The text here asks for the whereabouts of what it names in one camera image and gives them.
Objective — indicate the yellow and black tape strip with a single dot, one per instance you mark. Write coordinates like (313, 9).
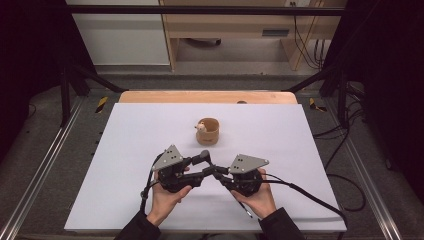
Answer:
(313, 105)
(101, 104)

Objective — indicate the black horizontal frame bar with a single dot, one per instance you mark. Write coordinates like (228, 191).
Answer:
(200, 10)

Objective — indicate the wooden desk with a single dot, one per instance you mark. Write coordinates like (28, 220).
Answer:
(233, 25)

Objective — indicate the black curtain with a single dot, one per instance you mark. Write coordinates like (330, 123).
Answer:
(30, 50)
(390, 66)

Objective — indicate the black diagonal frame strut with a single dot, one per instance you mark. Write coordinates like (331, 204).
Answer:
(100, 80)
(310, 80)

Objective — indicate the white table cover board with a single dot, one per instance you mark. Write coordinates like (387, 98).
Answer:
(116, 150)

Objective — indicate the aluminium rail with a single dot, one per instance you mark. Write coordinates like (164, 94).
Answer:
(40, 170)
(370, 183)

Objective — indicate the wooden cup with animal figure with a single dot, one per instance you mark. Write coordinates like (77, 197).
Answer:
(208, 136)

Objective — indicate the white cabinet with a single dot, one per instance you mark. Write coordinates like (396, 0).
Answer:
(120, 40)

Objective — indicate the person's right hand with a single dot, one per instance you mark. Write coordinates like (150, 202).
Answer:
(261, 201)

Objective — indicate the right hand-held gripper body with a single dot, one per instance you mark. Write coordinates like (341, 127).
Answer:
(248, 163)

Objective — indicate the person's left hand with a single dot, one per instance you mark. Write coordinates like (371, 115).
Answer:
(165, 203)

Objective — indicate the black upright frame post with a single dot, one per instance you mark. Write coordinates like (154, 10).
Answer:
(342, 100)
(65, 96)

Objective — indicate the thin black brush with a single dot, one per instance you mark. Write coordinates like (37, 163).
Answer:
(247, 212)

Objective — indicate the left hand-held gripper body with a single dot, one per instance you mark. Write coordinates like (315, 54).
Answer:
(168, 158)

